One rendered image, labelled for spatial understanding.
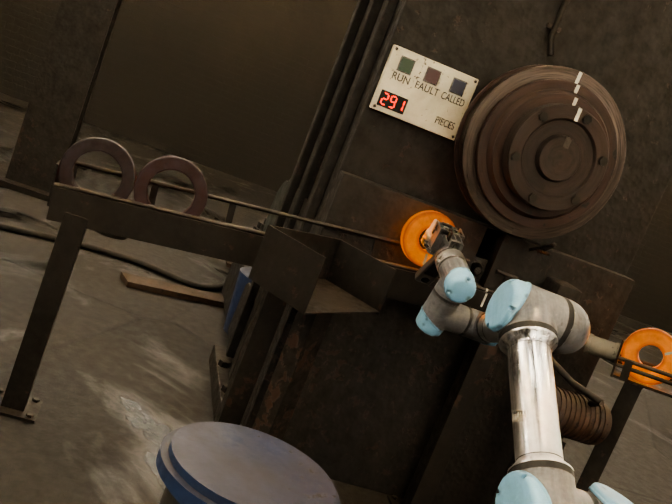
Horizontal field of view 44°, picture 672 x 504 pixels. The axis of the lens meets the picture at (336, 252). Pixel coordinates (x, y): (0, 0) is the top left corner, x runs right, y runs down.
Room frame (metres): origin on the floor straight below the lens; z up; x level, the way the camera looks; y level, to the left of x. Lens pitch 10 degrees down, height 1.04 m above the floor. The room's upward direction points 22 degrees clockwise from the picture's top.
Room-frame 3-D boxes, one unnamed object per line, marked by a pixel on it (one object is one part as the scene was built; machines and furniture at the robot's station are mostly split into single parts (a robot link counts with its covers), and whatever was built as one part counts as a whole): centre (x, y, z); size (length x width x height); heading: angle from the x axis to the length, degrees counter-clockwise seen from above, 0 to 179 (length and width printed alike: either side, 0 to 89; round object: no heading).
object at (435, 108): (2.36, -0.07, 1.15); 0.26 x 0.02 x 0.18; 105
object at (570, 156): (2.25, -0.45, 1.11); 0.28 x 0.06 x 0.28; 105
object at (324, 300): (1.97, 0.01, 0.36); 0.26 x 0.20 x 0.72; 140
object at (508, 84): (2.34, -0.42, 1.11); 0.47 x 0.06 x 0.47; 105
